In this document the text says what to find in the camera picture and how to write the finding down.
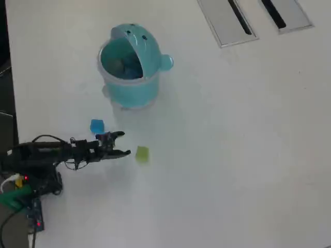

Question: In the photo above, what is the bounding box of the green cube block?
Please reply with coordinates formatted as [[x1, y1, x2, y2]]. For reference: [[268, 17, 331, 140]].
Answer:
[[135, 145, 150, 163]]

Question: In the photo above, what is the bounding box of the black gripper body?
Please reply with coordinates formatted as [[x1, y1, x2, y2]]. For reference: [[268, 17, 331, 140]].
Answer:
[[83, 140, 115, 162]]

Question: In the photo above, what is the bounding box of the white cable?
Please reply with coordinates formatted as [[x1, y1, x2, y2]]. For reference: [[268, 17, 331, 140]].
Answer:
[[0, 174, 21, 193]]

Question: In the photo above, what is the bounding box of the blue cube block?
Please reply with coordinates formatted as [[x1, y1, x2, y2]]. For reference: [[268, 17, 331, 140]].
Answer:
[[90, 118, 105, 135]]

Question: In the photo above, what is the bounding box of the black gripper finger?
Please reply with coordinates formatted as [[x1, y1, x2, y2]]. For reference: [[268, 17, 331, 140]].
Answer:
[[101, 149, 131, 159], [110, 131, 126, 142]]

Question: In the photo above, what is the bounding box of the green table clamp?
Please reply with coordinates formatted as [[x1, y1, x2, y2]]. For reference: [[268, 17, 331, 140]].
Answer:
[[0, 184, 33, 211]]

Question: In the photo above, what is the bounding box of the blue circuit board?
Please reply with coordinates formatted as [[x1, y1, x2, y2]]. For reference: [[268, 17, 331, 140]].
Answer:
[[25, 197, 46, 233]]

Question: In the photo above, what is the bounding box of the black power cable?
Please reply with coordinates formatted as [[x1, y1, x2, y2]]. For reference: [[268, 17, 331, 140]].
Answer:
[[0, 209, 21, 248]]

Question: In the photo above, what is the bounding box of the gray slab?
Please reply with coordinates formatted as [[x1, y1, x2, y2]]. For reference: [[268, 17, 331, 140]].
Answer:
[[0, 206, 29, 248]]

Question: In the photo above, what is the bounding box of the narrow silver table cable hatch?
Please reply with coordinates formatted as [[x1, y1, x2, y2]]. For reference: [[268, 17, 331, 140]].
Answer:
[[257, 0, 315, 35]]

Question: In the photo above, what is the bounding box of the teal whale-shaped bin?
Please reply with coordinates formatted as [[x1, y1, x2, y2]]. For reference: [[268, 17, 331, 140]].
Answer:
[[97, 23, 174, 111]]

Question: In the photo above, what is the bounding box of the wide silver table cable hatch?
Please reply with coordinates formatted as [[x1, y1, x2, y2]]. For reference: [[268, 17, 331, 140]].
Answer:
[[197, 0, 260, 49]]

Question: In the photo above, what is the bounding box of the dark gray flat panel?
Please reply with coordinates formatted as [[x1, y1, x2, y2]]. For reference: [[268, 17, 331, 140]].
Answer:
[[0, 111, 19, 153]]

